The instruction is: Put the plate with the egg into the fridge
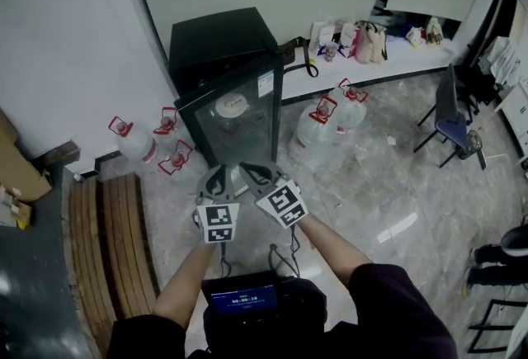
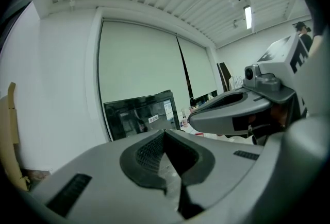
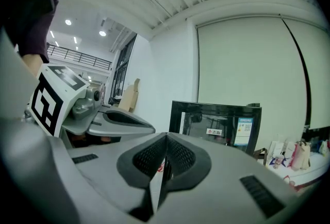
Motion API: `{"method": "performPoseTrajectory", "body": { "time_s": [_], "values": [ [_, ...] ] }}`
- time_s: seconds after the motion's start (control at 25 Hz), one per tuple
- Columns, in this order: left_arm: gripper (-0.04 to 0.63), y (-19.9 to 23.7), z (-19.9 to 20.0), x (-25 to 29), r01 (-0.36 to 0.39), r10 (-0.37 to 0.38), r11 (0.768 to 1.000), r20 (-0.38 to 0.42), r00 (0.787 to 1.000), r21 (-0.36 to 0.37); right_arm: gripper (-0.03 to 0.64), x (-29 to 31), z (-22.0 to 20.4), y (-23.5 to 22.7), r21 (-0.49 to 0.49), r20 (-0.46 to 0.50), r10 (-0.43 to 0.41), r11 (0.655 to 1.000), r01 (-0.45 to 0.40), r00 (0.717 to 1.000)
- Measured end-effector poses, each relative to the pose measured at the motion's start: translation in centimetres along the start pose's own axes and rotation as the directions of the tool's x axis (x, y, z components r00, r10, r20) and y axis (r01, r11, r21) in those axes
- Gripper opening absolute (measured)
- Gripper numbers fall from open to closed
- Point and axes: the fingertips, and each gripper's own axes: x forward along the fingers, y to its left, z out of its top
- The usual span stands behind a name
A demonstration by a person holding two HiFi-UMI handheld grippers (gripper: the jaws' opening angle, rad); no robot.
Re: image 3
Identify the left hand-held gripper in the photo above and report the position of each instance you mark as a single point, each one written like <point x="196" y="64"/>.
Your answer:
<point x="56" y="94"/>

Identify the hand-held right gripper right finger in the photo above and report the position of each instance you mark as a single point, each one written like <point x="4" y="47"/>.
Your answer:
<point x="232" y="192"/>

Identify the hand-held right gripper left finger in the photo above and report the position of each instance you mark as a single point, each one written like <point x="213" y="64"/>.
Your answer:
<point x="103" y="179"/>

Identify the black mini fridge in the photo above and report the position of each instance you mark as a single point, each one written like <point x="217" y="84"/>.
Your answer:
<point x="219" y="107"/>

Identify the person's left forearm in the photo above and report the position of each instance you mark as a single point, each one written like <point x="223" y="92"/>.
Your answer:
<point x="32" y="62"/>

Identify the brown cardboard box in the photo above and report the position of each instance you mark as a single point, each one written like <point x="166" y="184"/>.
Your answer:
<point x="130" y="96"/>

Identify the clear plastic drink cup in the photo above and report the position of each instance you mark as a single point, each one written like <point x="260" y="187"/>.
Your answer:
<point x="278" y="163"/>

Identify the black framed glass partition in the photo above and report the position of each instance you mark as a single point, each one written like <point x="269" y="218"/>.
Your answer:
<point x="123" y="71"/>

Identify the white and pink paper bag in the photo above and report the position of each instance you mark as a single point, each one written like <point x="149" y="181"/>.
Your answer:
<point x="290" y="152"/>

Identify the black metal railing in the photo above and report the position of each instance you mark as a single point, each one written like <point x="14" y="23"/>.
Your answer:
<point x="77" y="55"/>

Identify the round ceiling light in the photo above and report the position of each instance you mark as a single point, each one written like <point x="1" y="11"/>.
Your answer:
<point x="102" y="33"/>
<point x="68" y="22"/>

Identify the white plush toy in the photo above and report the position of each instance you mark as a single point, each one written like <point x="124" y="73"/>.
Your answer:
<point x="323" y="147"/>

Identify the large white roller blind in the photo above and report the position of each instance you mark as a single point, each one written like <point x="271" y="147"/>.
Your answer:
<point x="250" y="76"/>

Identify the small white roller blind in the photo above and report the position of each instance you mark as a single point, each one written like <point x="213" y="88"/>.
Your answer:
<point x="314" y="76"/>

